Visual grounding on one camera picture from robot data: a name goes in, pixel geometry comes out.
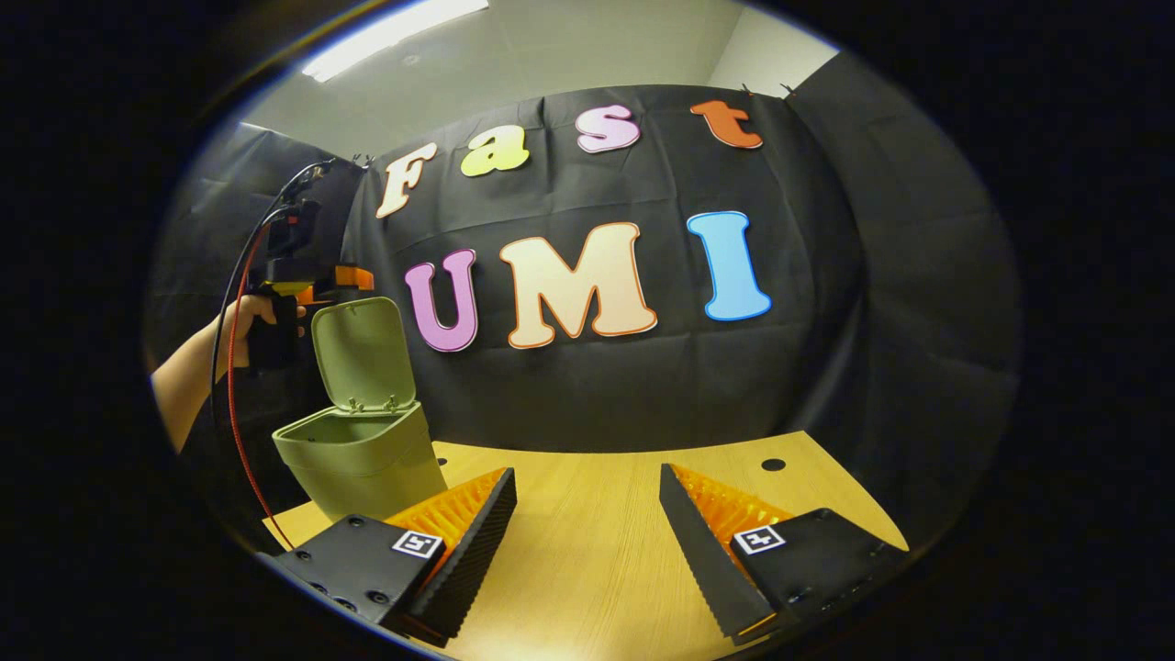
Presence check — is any green desktop garbage bin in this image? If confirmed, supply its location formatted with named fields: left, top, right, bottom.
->
left=271, top=296, right=449, bottom=523

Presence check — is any black backdrop cloth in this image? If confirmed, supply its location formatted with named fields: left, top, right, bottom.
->
left=147, top=50, right=1024, bottom=552

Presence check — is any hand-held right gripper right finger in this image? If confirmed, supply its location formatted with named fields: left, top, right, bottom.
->
left=659, top=462, right=912, bottom=646

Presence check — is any red gripper cable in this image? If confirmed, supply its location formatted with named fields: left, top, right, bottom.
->
left=226, top=214, right=298, bottom=554

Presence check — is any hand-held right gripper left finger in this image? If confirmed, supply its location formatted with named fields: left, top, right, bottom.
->
left=266, top=466, right=519, bottom=648

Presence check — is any wooden desktop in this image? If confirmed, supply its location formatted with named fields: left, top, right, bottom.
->
left=262, top=430, right=912, bottom=661

